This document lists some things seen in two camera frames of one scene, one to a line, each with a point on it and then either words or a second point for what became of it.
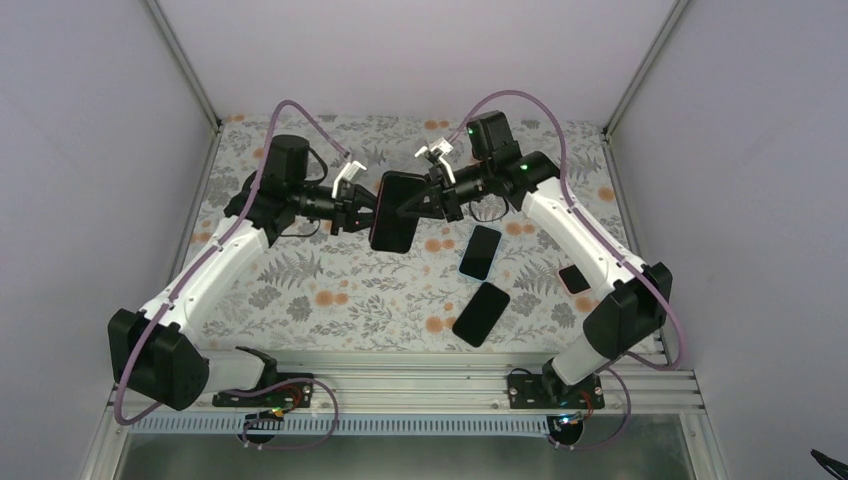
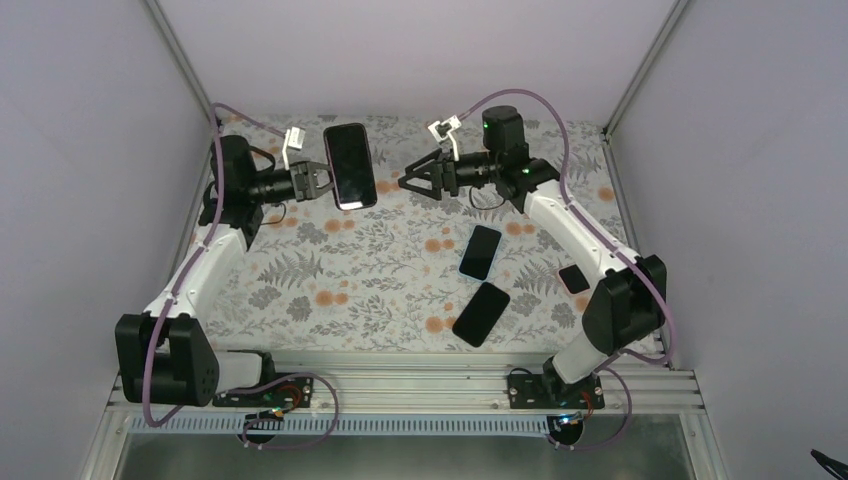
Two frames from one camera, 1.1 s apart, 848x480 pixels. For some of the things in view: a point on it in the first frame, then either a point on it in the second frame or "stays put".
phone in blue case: [480, 253] stays put
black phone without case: [480, 315] stays put
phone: [391, 231] → [351, 165]
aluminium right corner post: [676, 14] stays put
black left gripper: [347, 200] → [303, 193]
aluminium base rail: [655, 384] stays put
